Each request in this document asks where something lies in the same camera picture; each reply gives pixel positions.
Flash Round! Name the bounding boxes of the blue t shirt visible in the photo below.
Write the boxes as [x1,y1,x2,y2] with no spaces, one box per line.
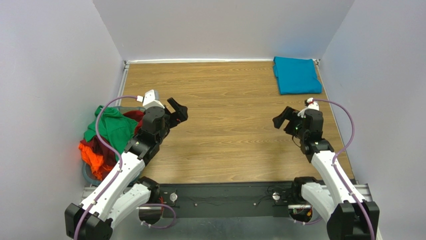
[272,56,323,95]

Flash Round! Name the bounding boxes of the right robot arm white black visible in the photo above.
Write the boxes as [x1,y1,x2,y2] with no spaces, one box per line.
[272,101,380,240]

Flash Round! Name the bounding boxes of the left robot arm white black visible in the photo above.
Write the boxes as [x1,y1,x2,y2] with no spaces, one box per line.
[64,96,189,240]

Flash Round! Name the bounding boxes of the green t shirt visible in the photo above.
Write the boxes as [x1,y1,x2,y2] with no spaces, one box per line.
[98,107,138,154]

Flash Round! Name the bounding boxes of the dark red t shirt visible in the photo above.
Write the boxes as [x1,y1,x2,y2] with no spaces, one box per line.
[79,110,147,172]

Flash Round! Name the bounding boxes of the orange t shirt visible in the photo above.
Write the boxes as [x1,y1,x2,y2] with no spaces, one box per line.
[78,143,113,181]

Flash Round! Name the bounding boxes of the grey laundry basket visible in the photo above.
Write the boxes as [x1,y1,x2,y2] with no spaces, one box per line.
[81,106,149,187]

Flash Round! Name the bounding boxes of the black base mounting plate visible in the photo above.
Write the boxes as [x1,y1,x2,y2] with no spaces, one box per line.
[138,181,334,225]

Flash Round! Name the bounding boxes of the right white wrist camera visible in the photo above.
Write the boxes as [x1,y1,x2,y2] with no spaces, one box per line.
[297,97,320,118]

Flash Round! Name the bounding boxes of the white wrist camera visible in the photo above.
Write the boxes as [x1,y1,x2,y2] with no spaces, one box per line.
[136,89,165,109]
[297,97,320,118]

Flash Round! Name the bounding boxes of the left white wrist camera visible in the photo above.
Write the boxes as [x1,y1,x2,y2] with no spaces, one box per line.
[136,89,165,109]

